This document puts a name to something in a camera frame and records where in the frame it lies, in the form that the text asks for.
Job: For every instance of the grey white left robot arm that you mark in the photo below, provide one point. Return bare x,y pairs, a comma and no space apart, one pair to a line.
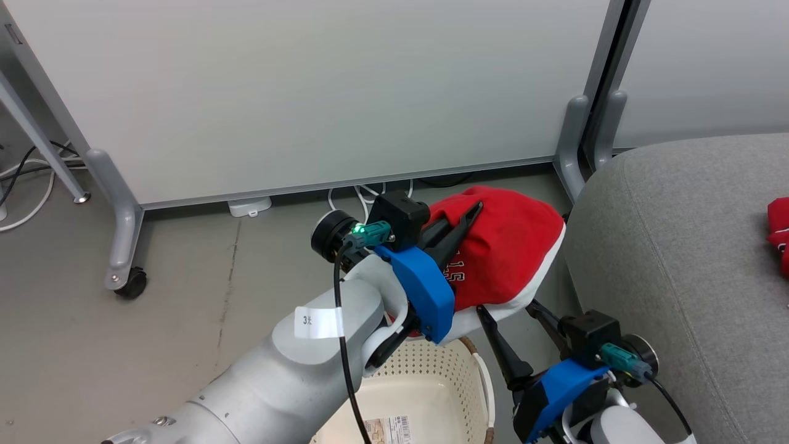
277,382

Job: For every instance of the grey partition foot with caster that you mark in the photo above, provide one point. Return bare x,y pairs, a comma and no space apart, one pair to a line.
120,216

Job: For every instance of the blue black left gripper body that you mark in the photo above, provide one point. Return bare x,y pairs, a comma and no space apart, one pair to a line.
422,290

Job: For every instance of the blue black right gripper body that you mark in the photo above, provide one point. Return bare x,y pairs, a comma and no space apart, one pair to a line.
558,388

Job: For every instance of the grey slanted table leg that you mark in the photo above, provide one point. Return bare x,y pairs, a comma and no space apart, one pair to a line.
43,145

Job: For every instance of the white paper label tag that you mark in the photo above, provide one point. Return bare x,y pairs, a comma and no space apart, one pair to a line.
319,322

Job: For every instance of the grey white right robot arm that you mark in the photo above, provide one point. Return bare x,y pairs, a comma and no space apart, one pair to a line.
622,428

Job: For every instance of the grey fabric sofa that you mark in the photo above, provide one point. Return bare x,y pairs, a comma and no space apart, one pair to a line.
678,259

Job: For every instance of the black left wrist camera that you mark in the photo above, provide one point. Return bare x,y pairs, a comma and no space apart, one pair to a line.
400,219

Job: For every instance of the large white partition panel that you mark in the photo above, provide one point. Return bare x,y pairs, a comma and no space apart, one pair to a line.
308,92

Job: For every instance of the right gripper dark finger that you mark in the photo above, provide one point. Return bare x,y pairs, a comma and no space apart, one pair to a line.
502,351
545,320

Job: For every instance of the black caster wheel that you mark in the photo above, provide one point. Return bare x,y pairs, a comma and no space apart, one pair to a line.
131,283

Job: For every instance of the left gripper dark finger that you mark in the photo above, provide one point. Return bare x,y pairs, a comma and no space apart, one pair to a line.
459,231

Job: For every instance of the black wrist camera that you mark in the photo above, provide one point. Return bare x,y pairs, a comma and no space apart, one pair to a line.
400,219
588,339

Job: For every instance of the narrow white partition panel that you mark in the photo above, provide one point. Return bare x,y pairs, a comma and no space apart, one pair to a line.
709,61

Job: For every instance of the printed sticker in basket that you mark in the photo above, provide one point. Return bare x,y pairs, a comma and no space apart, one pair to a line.
388,430

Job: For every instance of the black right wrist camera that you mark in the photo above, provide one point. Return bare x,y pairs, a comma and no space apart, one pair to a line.
588,339

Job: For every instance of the red and white garment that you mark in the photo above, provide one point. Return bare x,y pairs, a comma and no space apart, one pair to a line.
505,246

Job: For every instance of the white power strip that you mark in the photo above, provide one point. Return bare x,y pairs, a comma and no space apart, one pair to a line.
249,206

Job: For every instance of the folded red garment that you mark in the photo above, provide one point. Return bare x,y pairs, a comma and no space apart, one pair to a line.
780,231

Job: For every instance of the cream perforated laundry basket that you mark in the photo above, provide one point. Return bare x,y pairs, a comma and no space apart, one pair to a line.
431,382

